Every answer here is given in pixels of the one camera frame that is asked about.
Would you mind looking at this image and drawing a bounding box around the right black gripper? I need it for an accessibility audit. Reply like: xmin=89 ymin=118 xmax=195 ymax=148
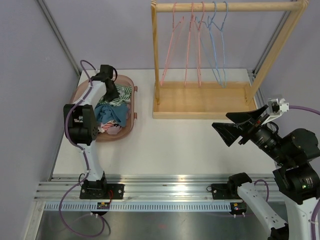
xmin=212 ymin=104 xmax=291 ymax=165

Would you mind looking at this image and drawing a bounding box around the green white striped tank top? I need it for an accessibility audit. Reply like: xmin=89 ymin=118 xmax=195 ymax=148
xmin=98 ymin=84 xmax=133 ymax=107

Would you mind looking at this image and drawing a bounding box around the blue tank top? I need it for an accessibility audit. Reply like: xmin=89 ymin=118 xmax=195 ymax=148
xmin=94 ymin=103 xmax=128 ymax=127

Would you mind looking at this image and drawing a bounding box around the red white striped tank top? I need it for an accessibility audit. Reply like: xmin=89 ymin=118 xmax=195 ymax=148
xmin=98 ymin=120 xmax=122 ymax=135

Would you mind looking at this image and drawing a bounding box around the blue hanger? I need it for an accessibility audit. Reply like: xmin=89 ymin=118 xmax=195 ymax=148
xmin=195 ymin=10 xmax=223 ymax=87
xmin=212 ymin=1 xmax=229 ymax=88

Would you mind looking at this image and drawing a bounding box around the pink hanger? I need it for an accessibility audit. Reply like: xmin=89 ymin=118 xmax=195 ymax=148
xmin=160 ymin=2 xmax=185 ymax=86
xmin=195 ymin=1 xmax=205 ymax=87
xmin=184 ymin=2 xmax=194 ymax=86

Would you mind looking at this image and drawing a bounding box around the lilac tank top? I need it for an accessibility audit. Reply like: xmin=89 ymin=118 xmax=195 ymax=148
xmin=94 ymin=103 xmax=130 ymax=135

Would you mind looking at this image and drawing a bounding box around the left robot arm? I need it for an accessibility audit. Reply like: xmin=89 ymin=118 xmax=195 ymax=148
xmin=63 ymin=65 xmax=118 ymax=200

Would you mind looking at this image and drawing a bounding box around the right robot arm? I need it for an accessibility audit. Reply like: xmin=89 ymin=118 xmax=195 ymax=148
xmin=210 ymin=103 xmax=320 ymax=240

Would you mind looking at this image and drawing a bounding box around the pink plastic basin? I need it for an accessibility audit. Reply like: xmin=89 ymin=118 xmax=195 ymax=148
xmin=71 ymin=75 xmax=138 ymax=143

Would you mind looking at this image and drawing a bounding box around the wooden clothes rack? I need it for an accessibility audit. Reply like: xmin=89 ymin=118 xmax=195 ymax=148
xmin=150 ymin=0 xmax=309 ymax=120

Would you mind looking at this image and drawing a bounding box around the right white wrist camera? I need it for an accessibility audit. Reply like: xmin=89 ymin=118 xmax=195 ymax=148
xmin=262 ymin=94 xmax=290 ymax=125

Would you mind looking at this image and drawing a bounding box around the aluminium mounting rail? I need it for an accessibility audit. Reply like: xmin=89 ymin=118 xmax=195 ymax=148
xmin=33 ymin=69 xmax=307 ymax=204

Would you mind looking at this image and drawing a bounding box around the white slotted cable duct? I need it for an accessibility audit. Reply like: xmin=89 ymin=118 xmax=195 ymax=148
xmin=44 ymin=201 xmax=231 ymax=212

